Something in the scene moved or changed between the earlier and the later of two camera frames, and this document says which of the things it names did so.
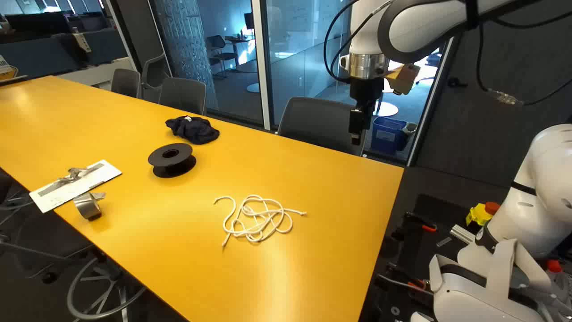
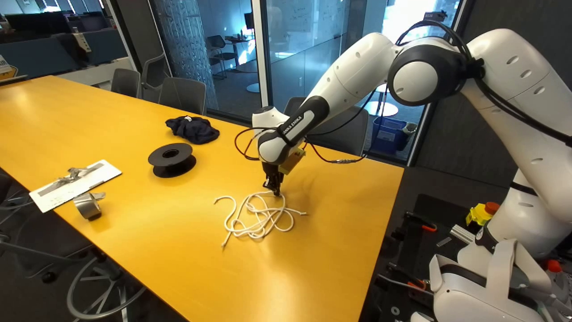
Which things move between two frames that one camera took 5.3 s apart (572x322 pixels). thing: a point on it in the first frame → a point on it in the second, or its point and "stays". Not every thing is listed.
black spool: [172, 160] stays
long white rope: [252, 218] stays
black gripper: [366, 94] → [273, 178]
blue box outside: [391, 139] stays
